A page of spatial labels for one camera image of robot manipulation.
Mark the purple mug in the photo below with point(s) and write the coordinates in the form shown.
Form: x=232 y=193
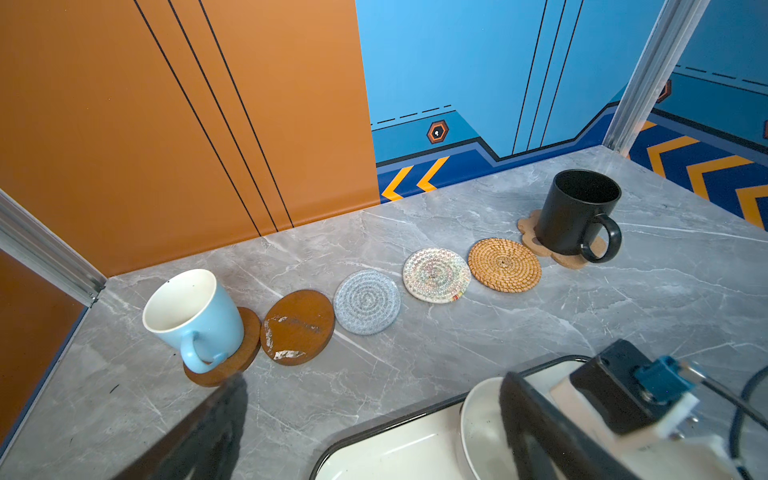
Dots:
x=482 y=448

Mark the aluminium corner post left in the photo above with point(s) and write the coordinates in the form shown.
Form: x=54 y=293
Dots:
x=34 y=245

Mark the dark brown glossy coaster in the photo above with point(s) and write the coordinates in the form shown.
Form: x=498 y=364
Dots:
x=298 y=327

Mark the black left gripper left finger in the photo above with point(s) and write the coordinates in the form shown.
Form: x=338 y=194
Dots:
x=204 y=445

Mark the black mug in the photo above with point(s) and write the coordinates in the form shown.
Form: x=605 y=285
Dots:
x=598 y=194

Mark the blue woven round coaster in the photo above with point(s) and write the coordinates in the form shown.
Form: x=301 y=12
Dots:
x=367 y=302

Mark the aluminium corner post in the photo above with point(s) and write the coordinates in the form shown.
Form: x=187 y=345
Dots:
x=668 y=39
x=34 y=245

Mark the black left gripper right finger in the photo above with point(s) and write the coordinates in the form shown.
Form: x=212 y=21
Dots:
x=545 y=444

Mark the light blue mug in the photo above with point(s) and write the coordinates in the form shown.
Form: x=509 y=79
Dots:
x=193 y=313

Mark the tan rattan round coaster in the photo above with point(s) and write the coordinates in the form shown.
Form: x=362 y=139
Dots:
x=504 y=265

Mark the light brown wooden coaster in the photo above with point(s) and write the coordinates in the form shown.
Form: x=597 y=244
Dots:
x=240 y=360

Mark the cork coaster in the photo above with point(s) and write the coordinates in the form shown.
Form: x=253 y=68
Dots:
x=540 y=246

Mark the white strawberry serving tray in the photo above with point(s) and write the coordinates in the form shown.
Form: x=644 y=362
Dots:
x=420 y=445

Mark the aluminium corner post right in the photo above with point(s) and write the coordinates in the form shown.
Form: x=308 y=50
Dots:
x=668 y=39

